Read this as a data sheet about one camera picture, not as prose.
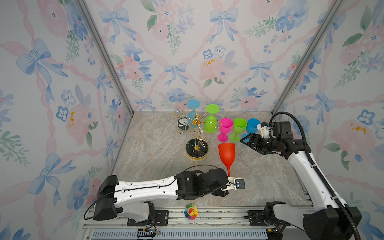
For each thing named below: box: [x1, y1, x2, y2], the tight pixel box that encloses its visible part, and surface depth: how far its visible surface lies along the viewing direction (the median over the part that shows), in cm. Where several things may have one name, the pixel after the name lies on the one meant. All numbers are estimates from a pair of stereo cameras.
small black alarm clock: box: [177, 117, 190, 131], surface depth 109 cm
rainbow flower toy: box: [184, 203, 199, 220], surface depth 77 cm
